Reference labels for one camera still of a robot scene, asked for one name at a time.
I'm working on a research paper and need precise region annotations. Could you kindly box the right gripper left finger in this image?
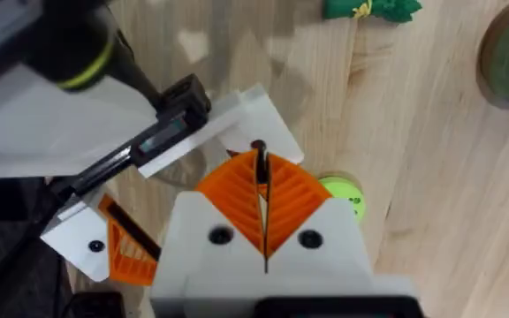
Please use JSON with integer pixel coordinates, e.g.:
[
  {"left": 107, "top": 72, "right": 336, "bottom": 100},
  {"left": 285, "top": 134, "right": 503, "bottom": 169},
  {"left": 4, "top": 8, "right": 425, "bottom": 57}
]
[{"left": 150, "top": 148, "right": 268, "bottom": 302}]

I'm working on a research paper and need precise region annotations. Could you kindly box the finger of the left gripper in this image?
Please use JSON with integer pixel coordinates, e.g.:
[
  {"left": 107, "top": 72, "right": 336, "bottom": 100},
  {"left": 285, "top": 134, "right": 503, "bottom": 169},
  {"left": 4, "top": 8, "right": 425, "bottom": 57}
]
[{"left": 138, "top": 84, "right": 305, "bottom": 179}]

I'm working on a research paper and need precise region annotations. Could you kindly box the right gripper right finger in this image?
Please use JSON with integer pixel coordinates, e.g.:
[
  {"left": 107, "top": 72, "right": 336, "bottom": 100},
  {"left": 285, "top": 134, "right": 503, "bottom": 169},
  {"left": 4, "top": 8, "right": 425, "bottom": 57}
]
[{"left": 264, "top": 152, "right": 374, "bottom": 301}]

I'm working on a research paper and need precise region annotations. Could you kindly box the green toy vegetable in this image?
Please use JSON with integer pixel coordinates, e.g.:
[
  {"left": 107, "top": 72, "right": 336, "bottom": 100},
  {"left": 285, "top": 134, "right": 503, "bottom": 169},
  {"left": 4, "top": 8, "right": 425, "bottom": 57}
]
[{"left": 323, "top": 0, "right": 423, "bottom": 24}]

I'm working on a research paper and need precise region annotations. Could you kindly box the green disc with holes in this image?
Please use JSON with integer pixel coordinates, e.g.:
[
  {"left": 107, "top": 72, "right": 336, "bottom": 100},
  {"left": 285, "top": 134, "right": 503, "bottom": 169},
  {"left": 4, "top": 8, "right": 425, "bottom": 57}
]
[{"left": 317, "top": 174, "right": 367, "bottom": 222}]

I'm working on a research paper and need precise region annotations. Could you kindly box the black cable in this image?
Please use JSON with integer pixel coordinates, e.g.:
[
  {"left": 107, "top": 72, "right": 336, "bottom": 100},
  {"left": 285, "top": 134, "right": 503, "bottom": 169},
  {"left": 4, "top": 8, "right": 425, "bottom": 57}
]
[{"left": 111, "top": 29, "right": 165, "bottom": 110}]

